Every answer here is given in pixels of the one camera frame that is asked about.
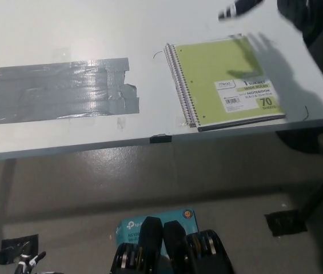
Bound robot right five-finger hand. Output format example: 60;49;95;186
217;0;322;35

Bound robot left five-finger hand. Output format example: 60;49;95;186
14;251;47;274

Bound green spiral notebook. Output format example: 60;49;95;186
165;35;287;132

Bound robot body black blocks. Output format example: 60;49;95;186
109;216;235;274

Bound purple spiral notebook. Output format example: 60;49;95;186
164;34;244;129

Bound teal router box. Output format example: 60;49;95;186
115;209;199;252

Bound grey duct tape patch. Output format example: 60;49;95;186
0;58;141;126

